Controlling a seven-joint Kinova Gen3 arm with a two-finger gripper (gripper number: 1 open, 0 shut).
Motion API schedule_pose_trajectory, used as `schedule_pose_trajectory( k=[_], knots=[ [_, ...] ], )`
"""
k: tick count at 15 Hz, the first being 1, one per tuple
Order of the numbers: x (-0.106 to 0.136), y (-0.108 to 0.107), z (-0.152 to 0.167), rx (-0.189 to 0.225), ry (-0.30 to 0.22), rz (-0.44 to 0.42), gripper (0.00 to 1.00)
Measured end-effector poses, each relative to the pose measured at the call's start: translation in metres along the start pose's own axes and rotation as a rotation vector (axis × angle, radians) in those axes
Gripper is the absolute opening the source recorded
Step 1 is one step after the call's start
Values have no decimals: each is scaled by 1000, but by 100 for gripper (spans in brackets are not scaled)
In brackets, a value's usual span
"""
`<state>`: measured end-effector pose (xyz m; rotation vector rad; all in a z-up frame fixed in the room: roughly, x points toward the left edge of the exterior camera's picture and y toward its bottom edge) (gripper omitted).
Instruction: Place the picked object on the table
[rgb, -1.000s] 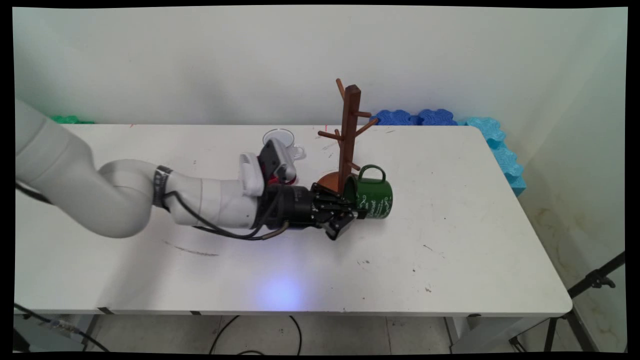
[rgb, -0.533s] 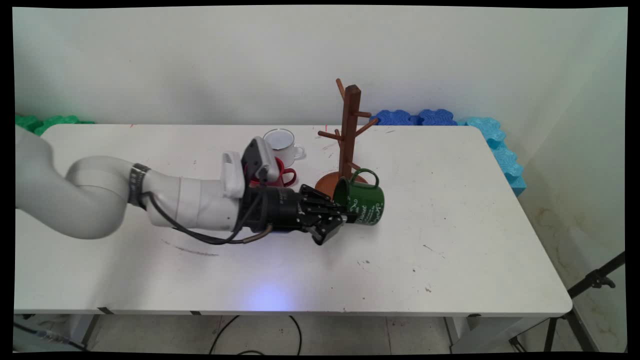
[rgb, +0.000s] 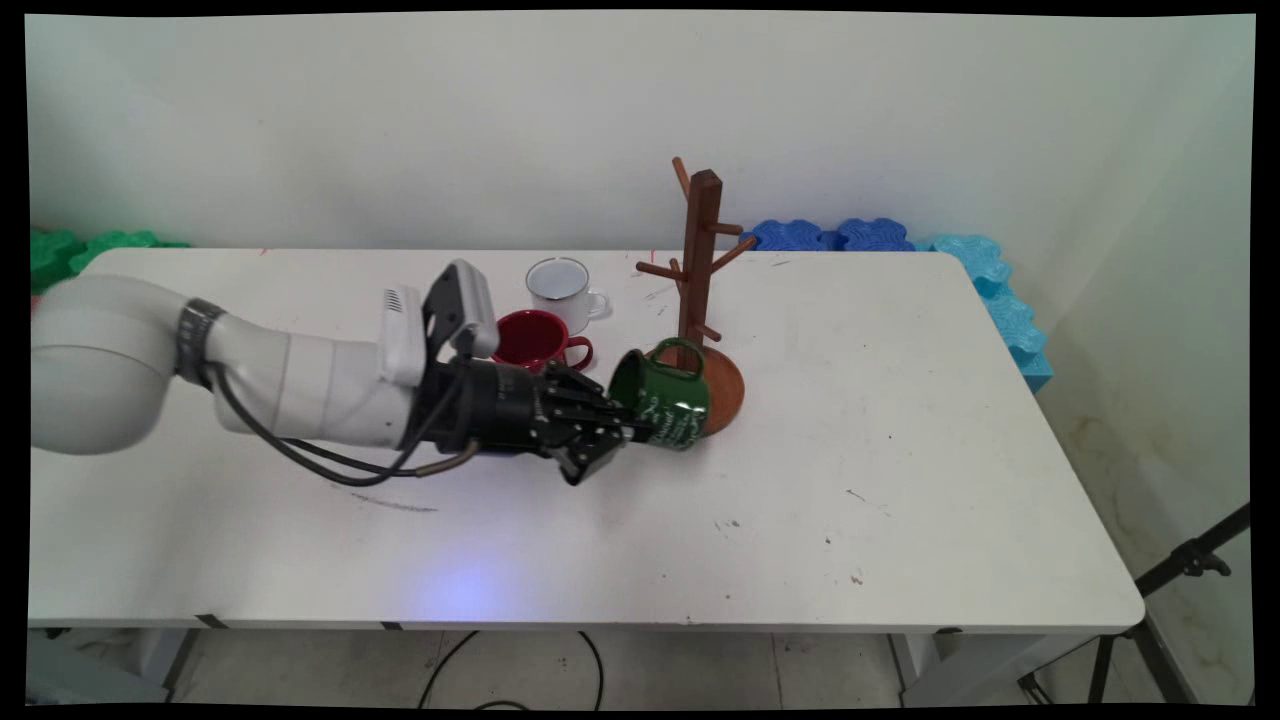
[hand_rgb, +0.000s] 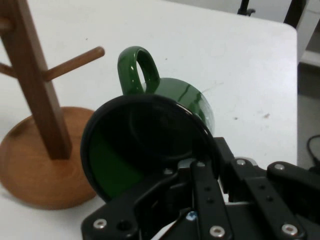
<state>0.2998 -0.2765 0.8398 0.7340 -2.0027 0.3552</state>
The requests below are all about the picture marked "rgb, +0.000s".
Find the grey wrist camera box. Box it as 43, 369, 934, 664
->
420, 260, 501, 363

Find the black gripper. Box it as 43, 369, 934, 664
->
413, 358, 658, 488

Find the black tripod stand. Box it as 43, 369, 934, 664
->
1020, 503, 1251, 706

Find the white enamel mug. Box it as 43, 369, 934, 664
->
526, 257, 611, 336

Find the brown wooden mug tree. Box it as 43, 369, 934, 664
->
635, 157, 758, 438

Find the light blue foam tile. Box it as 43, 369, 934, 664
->
985, 288, 1053, 393
915, 234, 1013, 299

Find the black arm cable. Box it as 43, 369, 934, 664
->
205, 345, 483, 489

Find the green foam tile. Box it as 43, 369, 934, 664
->
30, 228, 191, 297

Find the red enamel mug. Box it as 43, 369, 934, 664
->
490, 309, 595, 375

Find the green enamel mug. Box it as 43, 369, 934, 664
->
608, 338, 713, 452

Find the dark blue foam tile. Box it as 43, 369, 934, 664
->
835, 218, 916, 251
740, 219, 839, 251

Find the black strap band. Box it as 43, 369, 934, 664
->
174, 298, 227, 391

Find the grey box under table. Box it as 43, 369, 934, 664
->
28, 632, 171, 706

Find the grey table leg frame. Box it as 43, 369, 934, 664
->
890, 632, 1099, 707

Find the black floor cable loop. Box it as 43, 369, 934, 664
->
418, 630, 606, 711

